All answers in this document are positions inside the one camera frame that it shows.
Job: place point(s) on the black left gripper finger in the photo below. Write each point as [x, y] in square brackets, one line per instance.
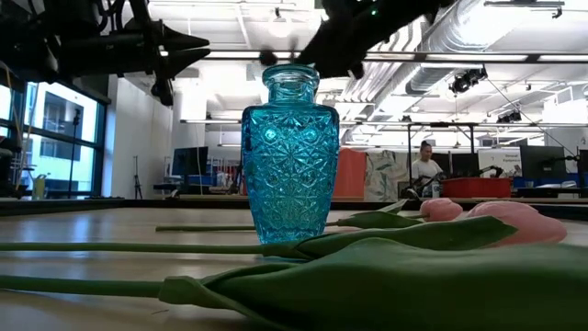
[179, 39]
[181, 62]

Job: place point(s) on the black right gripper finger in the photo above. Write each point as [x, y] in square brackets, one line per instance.
[324, 43]
[344, 64]

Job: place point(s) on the blue cut-glass vase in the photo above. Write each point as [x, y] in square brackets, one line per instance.
[289, 161]

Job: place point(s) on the pink artificial tulip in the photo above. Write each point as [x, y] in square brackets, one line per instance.
[441, 209]
[528, 225]

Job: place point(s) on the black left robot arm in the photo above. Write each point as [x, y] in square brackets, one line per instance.
[37, 32]

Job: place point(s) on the black tripod stand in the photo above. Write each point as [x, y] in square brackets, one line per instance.
[75, 120]

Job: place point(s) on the black monitor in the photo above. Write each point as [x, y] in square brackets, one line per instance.
[189, 161]
[542, 161]

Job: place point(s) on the large window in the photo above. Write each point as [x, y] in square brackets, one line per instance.
[59, 138]

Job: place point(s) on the black ceiling spotlight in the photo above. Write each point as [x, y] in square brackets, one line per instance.
[510, 117]
[464, 83]

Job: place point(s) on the long ceiling light strip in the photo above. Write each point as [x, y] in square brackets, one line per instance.
[482, 57]

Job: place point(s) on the orange panel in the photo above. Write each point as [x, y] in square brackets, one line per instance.
[351, 174]

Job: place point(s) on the patterned white green board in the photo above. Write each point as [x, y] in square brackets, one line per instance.
[383, 177]

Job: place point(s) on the small black tripod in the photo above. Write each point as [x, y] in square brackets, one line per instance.
[136, 184]

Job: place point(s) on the person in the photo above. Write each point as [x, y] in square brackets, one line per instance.
[425, 170]

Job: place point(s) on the yellow green jug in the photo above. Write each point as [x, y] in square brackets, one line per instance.
[39, 188]

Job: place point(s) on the red plastic bin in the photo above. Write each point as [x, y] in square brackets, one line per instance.
[475, 188]

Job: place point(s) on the white sign board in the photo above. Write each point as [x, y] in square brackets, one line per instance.
[498, 158]

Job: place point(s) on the silver ceiling duct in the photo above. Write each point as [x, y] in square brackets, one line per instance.
[450, 41]

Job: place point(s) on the black gantry frame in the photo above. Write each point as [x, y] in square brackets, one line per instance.
[441, 124]

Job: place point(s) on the black aluminium table frame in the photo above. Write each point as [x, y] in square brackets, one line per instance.
[59, 205]

